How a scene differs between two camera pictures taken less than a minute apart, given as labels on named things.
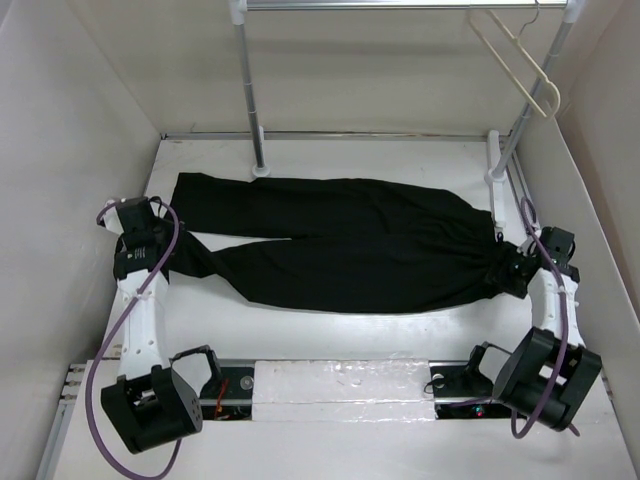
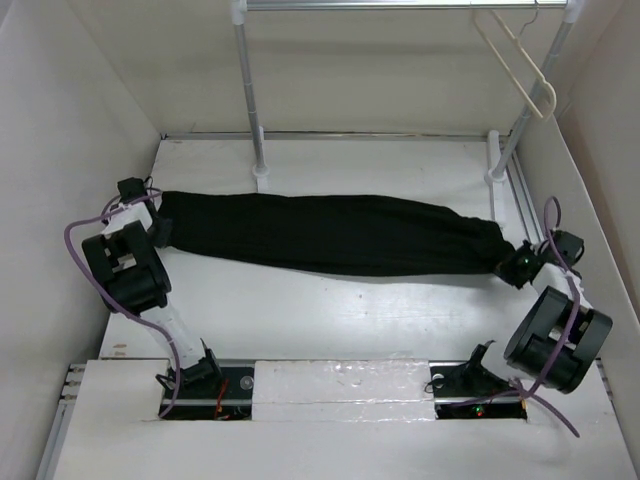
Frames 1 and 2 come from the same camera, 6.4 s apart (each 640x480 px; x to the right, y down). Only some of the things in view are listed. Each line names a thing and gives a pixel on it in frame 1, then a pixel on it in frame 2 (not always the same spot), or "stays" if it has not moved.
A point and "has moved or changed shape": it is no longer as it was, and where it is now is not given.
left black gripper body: [180, 234] -> [159, 232]
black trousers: [355, 246] has moved or changed shape
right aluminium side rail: [522, 194] stays
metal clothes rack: [238, 10] stays
